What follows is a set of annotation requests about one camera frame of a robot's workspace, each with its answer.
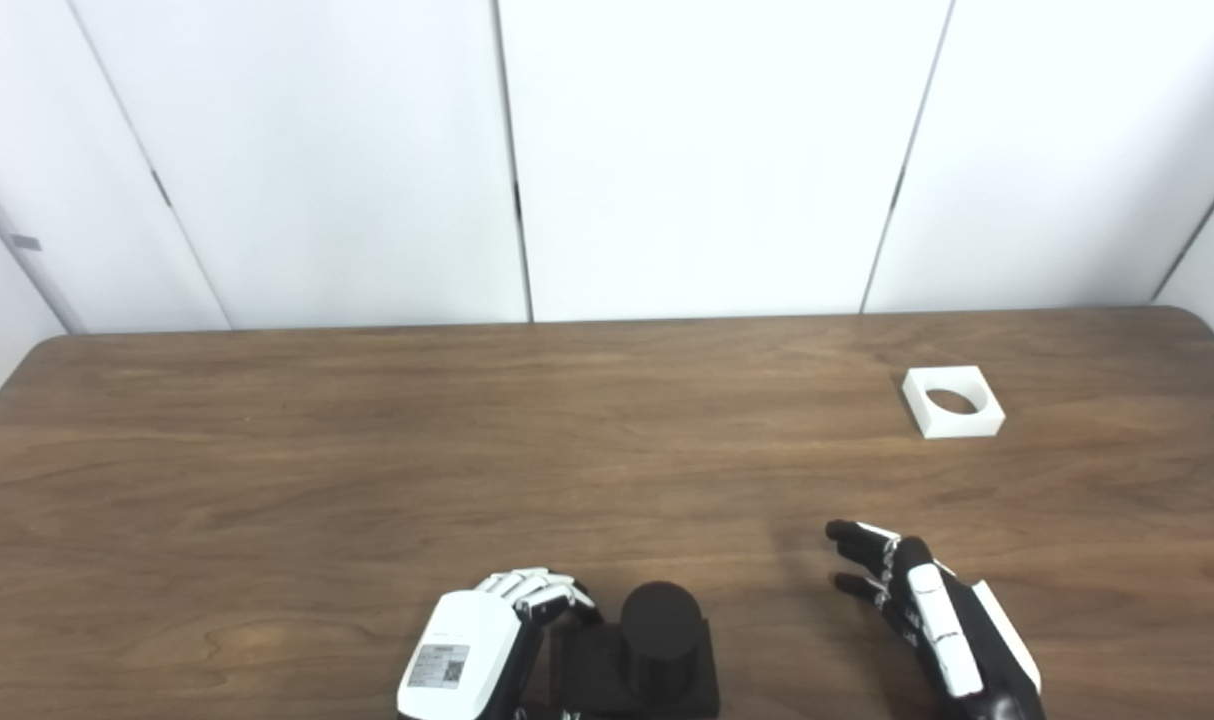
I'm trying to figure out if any white square piece with hole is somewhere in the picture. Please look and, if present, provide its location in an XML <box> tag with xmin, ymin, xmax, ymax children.
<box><xmin>903</xmin><ymin>365</ymin><xmax>1006</xmax><ymax>440</ymax></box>

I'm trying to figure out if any black peg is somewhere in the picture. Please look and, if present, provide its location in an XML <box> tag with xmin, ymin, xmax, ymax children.
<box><xmin>552</xmin><ymin>582</ymin><xmax>721</xmax><ymax>720</ymax></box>

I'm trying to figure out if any white and black right hand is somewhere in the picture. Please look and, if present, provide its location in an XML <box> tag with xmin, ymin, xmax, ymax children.
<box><xmin>825</xmin><ymin>519</ymin><xmax>1046</xmax><ymax>720</ymax></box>

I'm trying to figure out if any white and black left hand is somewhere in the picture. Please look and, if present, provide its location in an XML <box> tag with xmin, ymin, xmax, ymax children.
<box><xmin>397</xmin><ymin>567</ymin><xmax>604</xmax><ymax>720</ymax></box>

